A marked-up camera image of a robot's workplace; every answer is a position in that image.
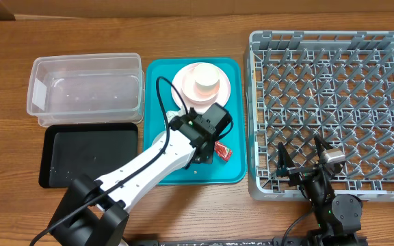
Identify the white napkin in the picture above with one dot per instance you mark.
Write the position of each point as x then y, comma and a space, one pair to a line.
172, 114

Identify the black plastic tray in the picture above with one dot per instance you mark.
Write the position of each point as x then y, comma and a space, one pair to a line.
72, 150

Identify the clear plastic bin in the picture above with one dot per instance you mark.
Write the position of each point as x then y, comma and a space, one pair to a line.
88, 88

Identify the white small bowl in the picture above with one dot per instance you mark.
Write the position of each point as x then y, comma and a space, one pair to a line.
157, 138

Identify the cream plastic cup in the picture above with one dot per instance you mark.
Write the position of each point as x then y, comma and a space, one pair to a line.
207, 78

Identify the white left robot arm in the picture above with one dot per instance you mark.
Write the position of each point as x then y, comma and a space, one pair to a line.
95, 212

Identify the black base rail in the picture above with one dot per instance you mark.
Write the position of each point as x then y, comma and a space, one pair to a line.
276, 241

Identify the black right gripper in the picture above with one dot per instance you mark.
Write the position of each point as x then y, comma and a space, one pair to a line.
305, 169

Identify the red snack wrapper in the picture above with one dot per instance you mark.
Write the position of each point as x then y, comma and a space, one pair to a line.
223, 151

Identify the pink bowl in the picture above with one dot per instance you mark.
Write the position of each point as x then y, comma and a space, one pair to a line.
190, 90

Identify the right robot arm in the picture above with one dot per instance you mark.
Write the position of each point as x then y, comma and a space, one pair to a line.
338, 216

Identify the grey dishwasher rack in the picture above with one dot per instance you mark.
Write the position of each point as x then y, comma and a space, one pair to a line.
335, 84

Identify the pink plate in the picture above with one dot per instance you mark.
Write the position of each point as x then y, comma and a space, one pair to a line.
222, 97

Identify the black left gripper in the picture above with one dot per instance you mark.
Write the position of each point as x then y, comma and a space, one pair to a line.
208, 157

